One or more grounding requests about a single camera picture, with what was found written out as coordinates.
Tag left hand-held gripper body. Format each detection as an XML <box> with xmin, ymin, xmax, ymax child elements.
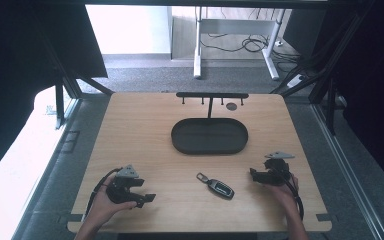
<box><xmin>105</xmin><ymin>164</ymin><xmax>140</xmax><ymax>205</ymax></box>

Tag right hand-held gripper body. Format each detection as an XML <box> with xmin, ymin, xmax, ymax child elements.
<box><xmin>263</xmin><ymin>151</ymin><xmax>296</xmax><ymax>186</ymax></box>

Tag black car key fob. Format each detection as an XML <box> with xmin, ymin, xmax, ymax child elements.
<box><xmin>195</xmin><ymin>171</ymin><xmax>236</xmax><ymax>201</ymax></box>

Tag black key holder with tray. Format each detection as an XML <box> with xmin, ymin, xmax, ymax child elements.
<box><xmin>170</xmin><ymin>91</ymin><xmax>250</xmax><ymax>156</ymax></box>

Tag person's left hand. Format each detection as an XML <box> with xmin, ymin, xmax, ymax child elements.
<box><xmin>85</xmin><ymin>181</ymin><xmax>138</xmax><ymax>232</ymax></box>

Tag person's right hand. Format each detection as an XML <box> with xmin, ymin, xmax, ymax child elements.
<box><xmin>269</xmin><ymin>173</ymin><xmax>301</xmax><ymax>215</ymax></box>

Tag grey floor outlet cover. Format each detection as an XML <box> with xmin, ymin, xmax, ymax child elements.
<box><xmin>60</xmin><ymin>130</ymin><xmax>81</xmax><ymax>154</ymax></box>

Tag white power strip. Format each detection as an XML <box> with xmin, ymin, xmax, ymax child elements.
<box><xmin>286</xmin><ymin>74</ymin><xmax>306</xmax><ymax>89</ymax></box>

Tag black curtain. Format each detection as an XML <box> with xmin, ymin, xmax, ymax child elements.
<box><xmin>281</xmin><ymin>0</ymin><xmax>384</xmax><ymax>198</ymax></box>
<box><xmin>0</xmin><ymin>0</ymin><xmax>109</xmax><ymax>188</ymax></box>

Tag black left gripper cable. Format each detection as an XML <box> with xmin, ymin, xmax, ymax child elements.
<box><xmin>83</xmin><ymin>167</ymin><xmax>123</xmax><ymax>219</ymax></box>

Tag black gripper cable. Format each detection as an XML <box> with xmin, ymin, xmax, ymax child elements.
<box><xmin>287</xmin><ymin>171</ymin><xmax>305</xmax><ymax>221</ymax></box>
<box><xmin>83</xmin><ymin>167</ymin><xmax>123</xmax><ymax>219</ymax></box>

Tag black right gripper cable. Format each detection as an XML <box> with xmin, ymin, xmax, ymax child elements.
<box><xmin>287</xmin><ymin>171</ymin><xmax>305</xmax><ymax>221</ymax></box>

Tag aluminium floor rail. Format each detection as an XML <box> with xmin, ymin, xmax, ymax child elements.
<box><xmin>310</xmin><ymin>102</ymin><xmax>384</xmax><ymax>240</ymax></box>

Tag black metal frame strut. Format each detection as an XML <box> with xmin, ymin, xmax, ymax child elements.
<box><xmin>39</xmin><ymin>29</ymin><xmax>114</xmax><ymax>130</ymax></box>
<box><xmin>269</xmin><ymin>6</ymin><xmax>374</xmax><ymax>136</ymax></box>

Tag black floor cables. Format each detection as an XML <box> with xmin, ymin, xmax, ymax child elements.
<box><xmin>200</xmin><ymin>31</ymin><xmax>303</xmax><ymax>73</ymax></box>

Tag white desk frame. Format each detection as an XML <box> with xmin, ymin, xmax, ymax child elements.
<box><xmin>193</xmin><ymin>5</ymin><xmax>288</xmax><ymax>81</ymax></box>

